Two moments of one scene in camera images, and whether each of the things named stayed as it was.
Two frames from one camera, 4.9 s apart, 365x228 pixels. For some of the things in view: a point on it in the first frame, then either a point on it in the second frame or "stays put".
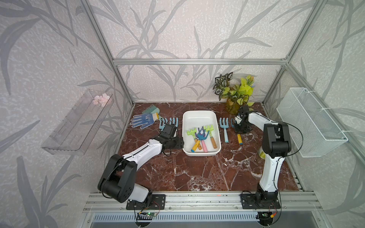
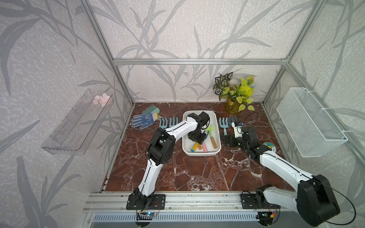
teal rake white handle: (162, 122) stays put
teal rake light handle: (225, 127) stays put
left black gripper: (179, 144) to (201, 141)
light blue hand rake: (176, 125) stays put
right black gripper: (237, 130) to (232, 138)
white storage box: (194, 119) stays put
